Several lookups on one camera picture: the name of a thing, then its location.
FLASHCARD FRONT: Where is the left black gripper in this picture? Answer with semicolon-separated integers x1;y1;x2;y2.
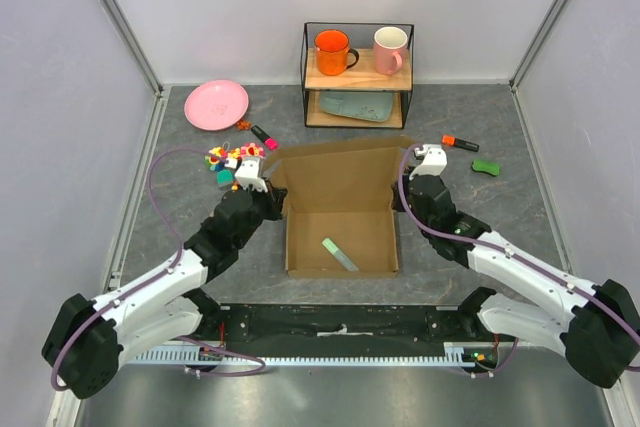
234;177;288;250

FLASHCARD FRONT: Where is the light green highlighter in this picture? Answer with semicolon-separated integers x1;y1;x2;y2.
322;237;359;272

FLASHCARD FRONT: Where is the brown cardboard box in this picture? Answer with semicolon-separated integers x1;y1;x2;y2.
264;135;415;279

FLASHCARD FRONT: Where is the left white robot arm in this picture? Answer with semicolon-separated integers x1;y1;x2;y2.
41;185;287;399

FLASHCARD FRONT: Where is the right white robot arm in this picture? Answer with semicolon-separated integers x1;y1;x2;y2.
393;171;639;388

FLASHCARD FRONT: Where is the teal green eraser block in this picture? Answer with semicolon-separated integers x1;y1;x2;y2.
216;170;234;188

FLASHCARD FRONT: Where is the pink petal flower plush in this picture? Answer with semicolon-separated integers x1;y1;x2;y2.
240;142;265;158

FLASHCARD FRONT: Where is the orange black highlighter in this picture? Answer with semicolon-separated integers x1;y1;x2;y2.
441;135;480;152

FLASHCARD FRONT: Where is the left rainbow flower plush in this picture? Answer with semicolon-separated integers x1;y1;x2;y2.
205;146;228;172

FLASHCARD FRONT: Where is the pink black highlighter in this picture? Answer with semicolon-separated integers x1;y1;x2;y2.
251;125;279;151

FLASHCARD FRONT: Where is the small orange bow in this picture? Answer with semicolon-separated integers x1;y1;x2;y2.
236;120;252;130

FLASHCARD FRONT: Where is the teal divided tray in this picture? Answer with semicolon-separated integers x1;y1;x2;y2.
318;91;393;123

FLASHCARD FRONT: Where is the pink round plate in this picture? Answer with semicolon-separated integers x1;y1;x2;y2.
184;80;249;131

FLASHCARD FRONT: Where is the pink ceramic mug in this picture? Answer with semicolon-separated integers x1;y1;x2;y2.
373;26;409;76

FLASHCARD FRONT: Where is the orange enamel mug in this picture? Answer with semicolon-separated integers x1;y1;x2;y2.
314;29;360;76

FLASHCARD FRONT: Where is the black wire wooden shelf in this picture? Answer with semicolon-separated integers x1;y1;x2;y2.
300;21;415;129

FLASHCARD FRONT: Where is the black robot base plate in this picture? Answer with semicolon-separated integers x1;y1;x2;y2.
193;303;512;355

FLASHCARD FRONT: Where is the slotted cable duct rail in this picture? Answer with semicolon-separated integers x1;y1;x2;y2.
134;341;501;367

